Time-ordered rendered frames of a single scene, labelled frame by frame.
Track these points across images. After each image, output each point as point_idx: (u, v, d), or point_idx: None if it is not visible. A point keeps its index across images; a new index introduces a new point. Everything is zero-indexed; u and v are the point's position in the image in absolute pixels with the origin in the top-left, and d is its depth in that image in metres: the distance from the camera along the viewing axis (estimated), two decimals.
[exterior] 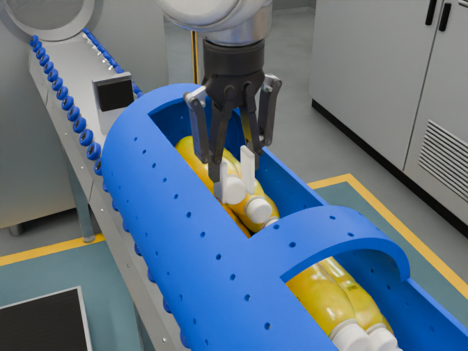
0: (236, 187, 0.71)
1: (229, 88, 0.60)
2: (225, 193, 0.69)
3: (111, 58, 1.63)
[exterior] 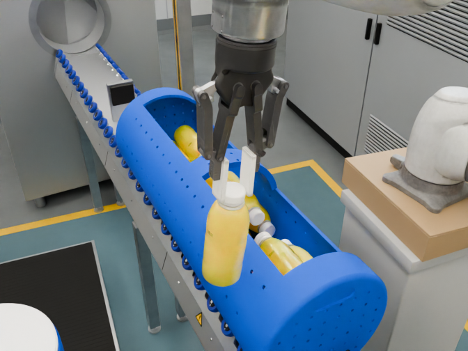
0: (231, 186, 0.72)
1: (238, 86, 0.61)
2: (224, 192, 0.69)
3: (118, 67, 2.23)
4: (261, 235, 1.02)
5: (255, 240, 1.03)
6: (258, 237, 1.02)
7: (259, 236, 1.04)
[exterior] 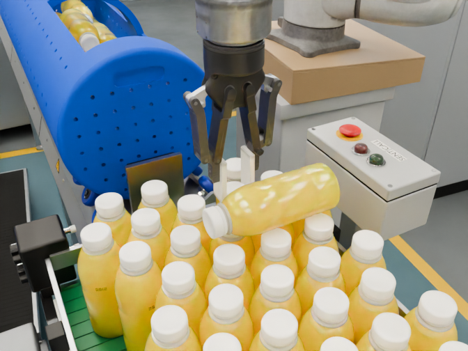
0: (232, 185, 0.72)
1: (229, 88, 0.60)
2: (225, 193, 0.69)
3: None
4: None
5: None
6: None
7: None
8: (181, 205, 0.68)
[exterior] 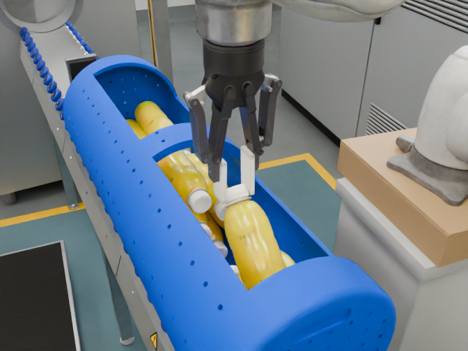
0: None
1: (229, 88, 0.60)
2: (225, 193, 0.69)
3: (86, 45, 1.97)
4: (235, 193, 0.69)
5: None
6: (230, 193, 0.70)
7: (232, 187, 0.71)
8: None
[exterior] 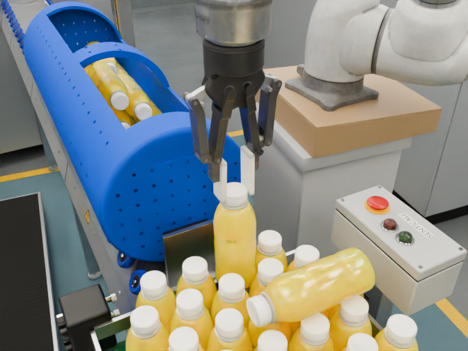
0: (269, 262, 0.76)
1: (229, 88, 0.60)
2: (225, 193, 0.69)
3: None
4: (236, 202, 0.70)
5: (225, 198, 0.70)
6: (231, 201, 0.70)
7: (234, 193, 0.70)
8: (222, 286, 0.72)
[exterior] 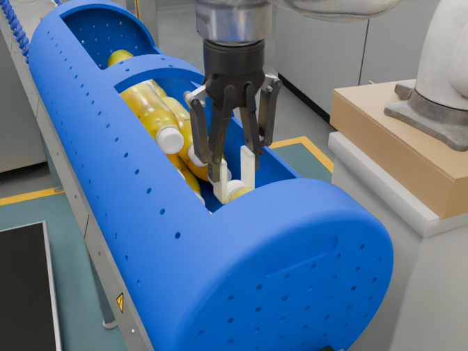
0: None
1: (229, 88, 0.60)
2: (225, 193, 0.69)
3: None
4: None
5: None
6: None
7: None
8: None
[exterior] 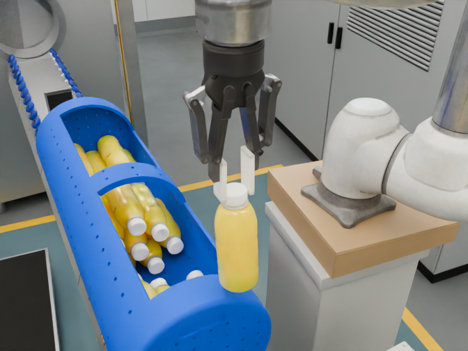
0: None
1: (228, 88, 0.60)
2: (225, 193, 0.69)
3: (66, 74, 2.19)
4: None
5: None
6: None
7: None
8: None
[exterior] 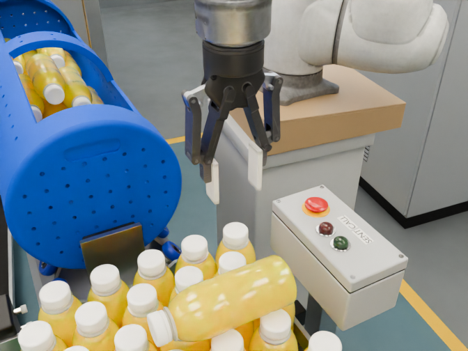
0: (188, 271, 0.68)
1: (229, 88, 0.60)
2: (217, 193, 0.68)
3: None
4: (151, 273, 0.69)
5: (141, 269, 0.69)
6: (146, 271, 0.69)
7: (150, 263, 0.69)
8: (129, 299, 0.64)
